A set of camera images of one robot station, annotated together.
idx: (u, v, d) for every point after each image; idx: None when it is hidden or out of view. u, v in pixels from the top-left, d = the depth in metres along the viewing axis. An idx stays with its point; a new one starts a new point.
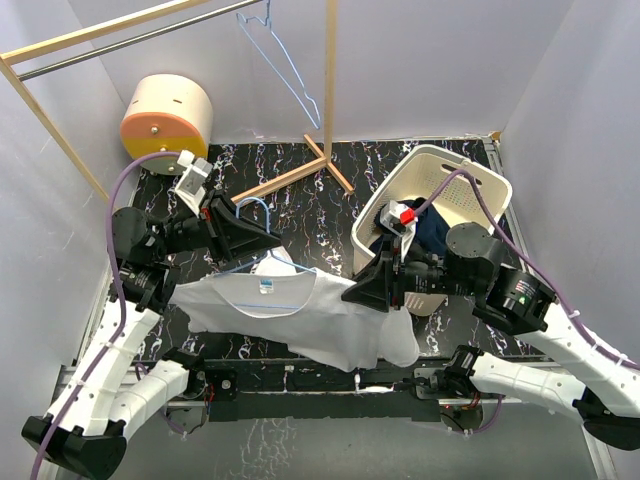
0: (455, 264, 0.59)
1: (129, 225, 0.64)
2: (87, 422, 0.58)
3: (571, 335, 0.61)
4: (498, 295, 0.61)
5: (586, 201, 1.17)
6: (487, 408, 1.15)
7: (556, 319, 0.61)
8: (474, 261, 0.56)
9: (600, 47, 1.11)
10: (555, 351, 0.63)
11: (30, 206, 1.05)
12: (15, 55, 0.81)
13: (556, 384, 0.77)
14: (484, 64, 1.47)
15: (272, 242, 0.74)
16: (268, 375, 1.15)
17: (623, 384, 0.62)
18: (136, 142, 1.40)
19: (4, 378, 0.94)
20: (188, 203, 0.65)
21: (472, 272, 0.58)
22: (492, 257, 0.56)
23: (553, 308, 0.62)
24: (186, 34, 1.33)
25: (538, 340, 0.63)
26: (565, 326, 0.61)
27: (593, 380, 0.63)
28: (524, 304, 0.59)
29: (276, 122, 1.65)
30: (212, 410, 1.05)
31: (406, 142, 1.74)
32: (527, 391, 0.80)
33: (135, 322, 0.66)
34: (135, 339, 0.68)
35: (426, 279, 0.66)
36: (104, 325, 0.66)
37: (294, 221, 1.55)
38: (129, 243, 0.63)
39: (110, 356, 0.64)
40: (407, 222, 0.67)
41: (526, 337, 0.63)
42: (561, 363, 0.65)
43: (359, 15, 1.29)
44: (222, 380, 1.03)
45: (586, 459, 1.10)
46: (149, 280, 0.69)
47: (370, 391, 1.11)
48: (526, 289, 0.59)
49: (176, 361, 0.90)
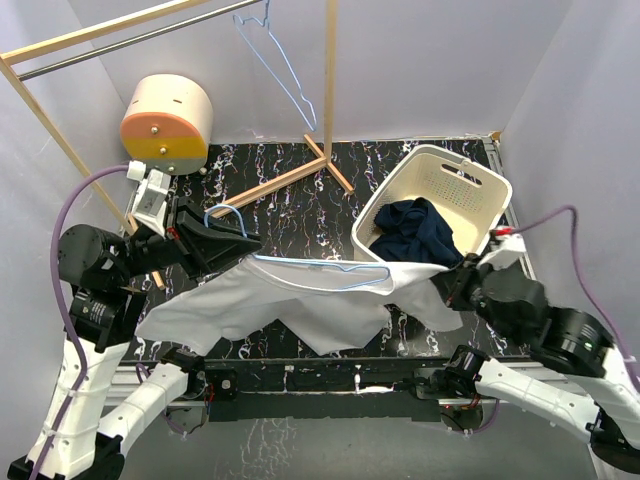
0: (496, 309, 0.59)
1: (83, 247, 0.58)
2: (67, 468, 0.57)
3: (624, 380, 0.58)
4: (555, 338, 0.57)
5: (586, 201, 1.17)
6: (487, 408, 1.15)
7: (614, 364, 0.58)
8: (516, 306, 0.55)
9: (600, 48, 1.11)
10: (601, 393, 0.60)
11: (30, 206, 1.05)
12: (15, 55, 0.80)
13: (569, 404, 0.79)
14: (485, 64, 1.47)
15: (252, 246, 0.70)
16: (268, 376, 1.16)
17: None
18: (136, 142, 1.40)
19: (5, 377, 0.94)
20: (151, 225, 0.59)
21: (516, 316, 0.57)
22: (535, 300, 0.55)
23: (611, 355, 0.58)
24: (185, 34, 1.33)
25: (591, 384, 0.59)
26: (619, 371, 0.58)
27: (627, 420, 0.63)
28: (588, 350, 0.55)
29: (276, 121, 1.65)
30: (212, 410, 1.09)
31: (406, 142, 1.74)
32: (538, 405, 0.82)
33: (98, 363, 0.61)
34: (101, 378, 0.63)
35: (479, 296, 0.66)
36: (66, 369, 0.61)
37: (294, 221, 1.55)
38: (80, 267, 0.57)
39: (77, 404, 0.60)
40: (502, 234, 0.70)
41: (576, 378, 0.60)
42: (603, 402, 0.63)
43: (359, 15, 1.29)
44: (222, 380, 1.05)
45: (587, 461, 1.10)
46: (106, 310, 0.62)
47: (370, 391, 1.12)
48: (589, 334, 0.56)
49: (176, 365, 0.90)
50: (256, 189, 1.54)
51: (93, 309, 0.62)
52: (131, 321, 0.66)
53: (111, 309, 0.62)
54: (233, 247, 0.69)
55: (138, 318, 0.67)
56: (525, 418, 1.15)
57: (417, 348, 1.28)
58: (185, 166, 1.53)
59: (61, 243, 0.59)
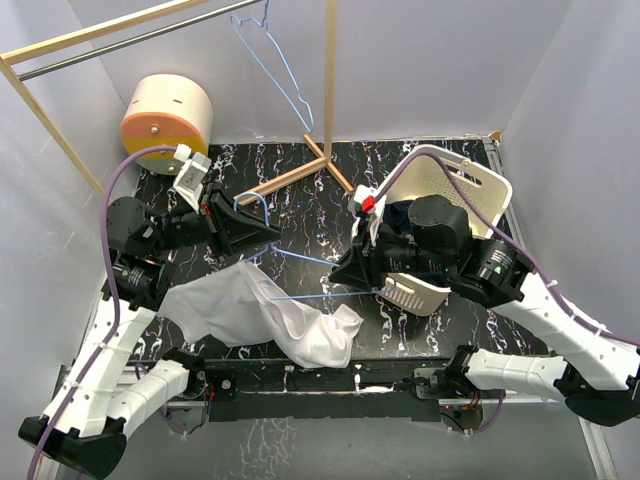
0: (421, 239, 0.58)
1: (130, 213, 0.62)
2: (83, 424, 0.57)
3: (550, 305, 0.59)
4: (474, 266, 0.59)
5: (586, 202, 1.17)
6: (488, 408, 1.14)
7: (534, 288, 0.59)
8: (438, 231, 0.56)
9: (600, 48, 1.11)
10: (533, 323, 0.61)
11: (31, 206, 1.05)
12: (15, 55, 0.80)
13: (540, 367, 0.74)
14: (485, 64, 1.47)
15: (272, 235, 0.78)
16: (269, 376, 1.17)
17: (602, 355, 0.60)
18: (135, 142, 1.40)
19: (5, 377, 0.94)
20: (188, 200, 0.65)
21: (439, 246, 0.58)
22: (457, 226, 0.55)
23: (530, 278, 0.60)
24: (185, 34, 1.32)
25: (515, 312, 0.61)
26: (542, 296, 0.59)
27: (570, 353, 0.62)
28: (500, 274, 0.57)
29: (276, 121, 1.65)
30: (212, 410, 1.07)
31: (407, 142, 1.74)
32: (516, 378, 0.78)
33: (130, 321, 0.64)
34: (128, 340, 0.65)
35: (400, 259, 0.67)
36: (97, 325, 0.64)
37: (294, 221, 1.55)
38: (126, 233, 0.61)
39: (105, 357, 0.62)
40: (368, 209, 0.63)
41: (502, 308, 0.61)
42: (541, 336, 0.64)
43: (360, 15, 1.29)
44: (222, 380, 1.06)
45: (586, 461, 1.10)
46: (142, 276, 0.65)
47: (370, 391, 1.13)
48: (502, 259, 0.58)
49: (177, 361, 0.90)
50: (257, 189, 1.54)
51: (129, 277, 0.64)
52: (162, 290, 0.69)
53: (147, 275, 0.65)
54: (255, 234, 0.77)
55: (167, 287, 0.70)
56: (525, 419, 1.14)
57: (417, 347, 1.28)
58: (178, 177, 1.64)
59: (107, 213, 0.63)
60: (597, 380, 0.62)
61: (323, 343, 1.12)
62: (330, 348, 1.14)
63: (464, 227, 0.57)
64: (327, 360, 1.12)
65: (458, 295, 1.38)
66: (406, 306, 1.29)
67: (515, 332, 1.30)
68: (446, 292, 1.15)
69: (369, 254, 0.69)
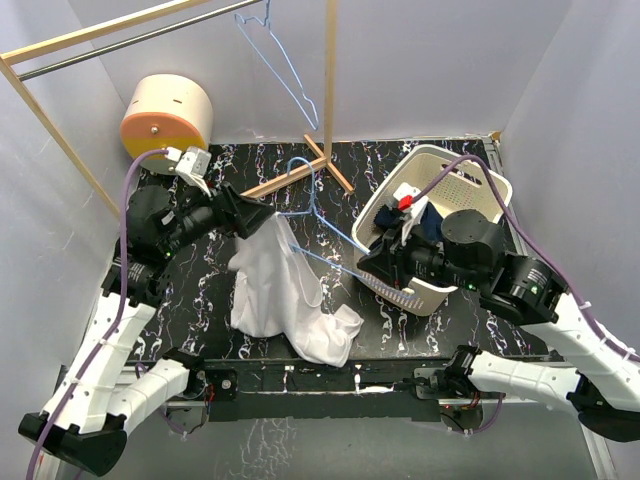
0: (454, 252, 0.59)
1: (155, 198, 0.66)
2: (83, 420, 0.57)
3: (581, 327, 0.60)
4: (506, 283, 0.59)
5: (586, 201, 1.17)
6: (488, 408, 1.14)
7: (567, 309, 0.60)
8: (472, 247, 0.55)
9: (600, 48, 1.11)
10: (562, 343, 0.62)
11: (30, 206, 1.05)
12: (15, 55, 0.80)
13: (550, 377, 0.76)
14: (485, 64, 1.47)
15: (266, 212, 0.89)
16: (268, 376, 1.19)
17: (629, 378, 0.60)
18: (135, 142, 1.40)
19: (5, 377, 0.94)
20: (201, 183, 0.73)
21: (471, 258, 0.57)
22: (493, 243, 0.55)
23: (564, 299, 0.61)
24: (185, 34, 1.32)
25: (547, 332, 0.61)
26: (575, 318, 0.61)
27: (597, 374, 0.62)
28: (535, 294, 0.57)
29: (276, 121, 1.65)
30: (212, 410, 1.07)
31: (406, 142, 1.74)
32: (524, 386, 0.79)
33: (130, 317, 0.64)
34: (128, 338, 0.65)
35: (426, 266, 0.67)
36: (98, 321, 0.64)
37: (294, 221, 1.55)
38: (148, 212, 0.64)
39: (104, 354, 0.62)
40: None
41: (534, 328, 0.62)
42: (568, 356, 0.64)
43: (360, 15, 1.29)
44: (222, 380, 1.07)
45: (586, 461, 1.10)
46: (142, 272, 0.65)
47: (370, 391, 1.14)
48: (538, 278, 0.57)
49: (178, 361, 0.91)
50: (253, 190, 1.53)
51: (132, 268, 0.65)
52: (160, 287, 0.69)
53: (148, 270, 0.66)
54: (258, 214, 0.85)
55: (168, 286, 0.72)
56: (525, 419, 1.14)
57: (417, 347, 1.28)
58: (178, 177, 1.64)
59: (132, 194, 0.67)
60: (620, 403, 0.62)
61: (322, 339, 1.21)
62: (327, 346, 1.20)
63: (500, 245, 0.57)
64: (323, 356, 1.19)
65: (458, 295, 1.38)
66: (406, 306, 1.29)
67: (515, 332, 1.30)
68: (446, 292, 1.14)
69: (396, 252, 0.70)
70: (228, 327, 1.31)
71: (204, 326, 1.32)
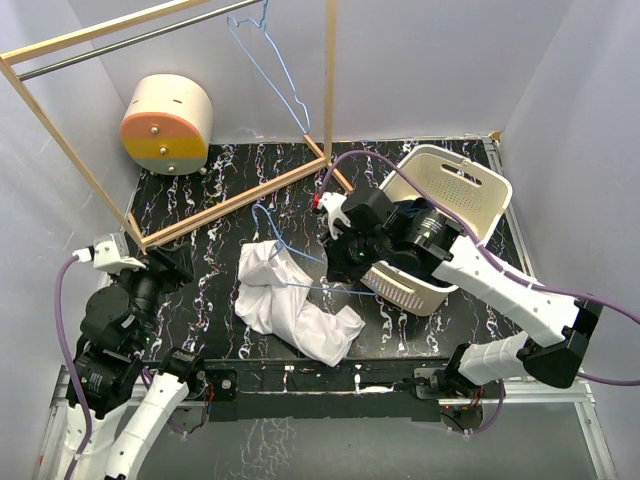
0: (359, 223, 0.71)
1: (113, 301, 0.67)
2: None
3: (479, 264, 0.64)
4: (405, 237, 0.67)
5: (586, 201, 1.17)
6: (489, 408, 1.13)
7: (463, 249, 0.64)
8: (361, 211, 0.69)
9: (600, 47, 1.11)
10: (466, 282, 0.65)
11: (30, 206, 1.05)
12: (15, 55, 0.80)
13: (510, 343, 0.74)
14: (486, 63, 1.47)
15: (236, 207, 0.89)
16: (268, 376, 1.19)
17: (536, 308, 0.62)
18: (135, 142, 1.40)
19: (5, 376, 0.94)
20: (132, 261, 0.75)
21: (369, 223, 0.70)
22: (375, 204, 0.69)
23: (458, 241, 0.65)
24: (185, 34, 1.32)
25: (449, 274, 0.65)
26: (473, 257, 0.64)
27: (510, 309, 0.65)
28: (428, 237, 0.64)
29: (276, 122, 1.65)
30: (212, 410, 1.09)
31: (407, 142, 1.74)
32: (494, 362, 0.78)
33: (99, 428, 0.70)
34: (103, 436, 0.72)
35: (354, 248, 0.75)
36: (72, 431, 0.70)
37: (294, 221, 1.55)
38: (106, 320, 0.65)
39: (82, 463, 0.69)
40: None
41: (439, 273, 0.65)
42: (481, 296, 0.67)
43: (360, 16, 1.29)
44: (222, 380, 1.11)
45: (587, 462, 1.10)
46: (104, 376, 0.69)
47: (370, 391, 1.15)
48: (430, 226, 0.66)
49: (173, 374, 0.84)
50: (197, 214, 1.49)
51: (91, 378, 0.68)
52: (125, 386, 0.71)
53: (109, 374, 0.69)
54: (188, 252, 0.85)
55: (136, 378, 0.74)
56: (524, 419, 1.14)
57: (417, 348, 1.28)
58: (178, 177, 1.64)
59: (92, 299, 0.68)
60: (539, 337, 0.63)
61: (319, 335, 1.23)
62: (321, 340, 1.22)
63: (383, 207, 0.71)
64: (316, 350, 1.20)
65: (458, 295, 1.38)
66: (406, 306, 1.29)
67: (515, 332, 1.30)
68: (445, 292, 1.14)
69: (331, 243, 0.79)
70: (228, 326, 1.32)
71: (204, 326, 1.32)
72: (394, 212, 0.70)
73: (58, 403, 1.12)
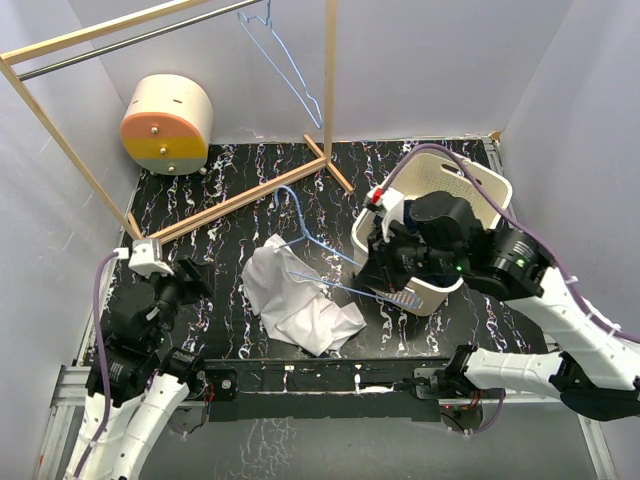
0: (427, 235, 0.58)
1: (139, 292, 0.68)
2: None
3: (567, 301, 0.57)
4: (488, 258, 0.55)
5: (586, 201, 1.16)
6: (488, 408, 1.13)
7: (554, 283, 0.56)
8: (439, 224, 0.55)
9: (600, 48, 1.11)
10: (546, 317, 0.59)
11: (30, 206, 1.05)
12: (15, 55, 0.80)
13: (536, 363, 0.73)
14: (486, 64, 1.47)
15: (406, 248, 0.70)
16: (268, 376, 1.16)
17: (613, 355, 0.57)
18: (135, 142, 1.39)
19: (6, 376, 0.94)
20: (162, 265, 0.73)
21: (444, 238, 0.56)
22: (460, 217, 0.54)
23: (550, 272, 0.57)
24: (184, 34, 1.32)
25: (531, 306, 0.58)
26: (561, 293, 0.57)
27: (581, 351, 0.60)
28: (521, 267, 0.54)
29: (277, 121, 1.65)
30: (212, 411, 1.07)
31: (407, 142, 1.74)
32: (514, 376, 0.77)
33: (115, 417, 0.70)
34: (118, 427, 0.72)
35: (413, 259, 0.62)
36: (87, 421, 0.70)
37: (294, 221, 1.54)
38: (133, 309, 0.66)
39: (96, 452, 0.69)
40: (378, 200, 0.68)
41: (519, 301, 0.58)
42: (553, 332, 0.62)
43: (360, 16, 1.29)
44: (222, 380, 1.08)
45: (586, 461, 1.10)
46: (124, 366, 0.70)
47: (370, 391, 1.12)
48: (524, 251, 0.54)
49: (173, 375, 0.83)
50: (197, 214, 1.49)
51: (112, 367, 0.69)
52: (141, 379, 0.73)
53: (129, 365, 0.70)
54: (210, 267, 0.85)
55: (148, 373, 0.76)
56: (525, 418, 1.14)
57: (417, 347, 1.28)
58: (178, 178, 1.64)
59: (122, 289, 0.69)
60: (600, 377, 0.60)
61: (305, 327, 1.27)
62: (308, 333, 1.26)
63: (468, 219, 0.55)
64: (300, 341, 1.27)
65: (458, 295, 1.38)
66: (406, 306, 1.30)
67: (515, 332, 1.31)
68: (446, 292, 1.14)
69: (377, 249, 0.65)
70: (228, 327, 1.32)
71: (204, 326, 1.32)
72: (475, 225, 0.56)
73: (58, 402, 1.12)
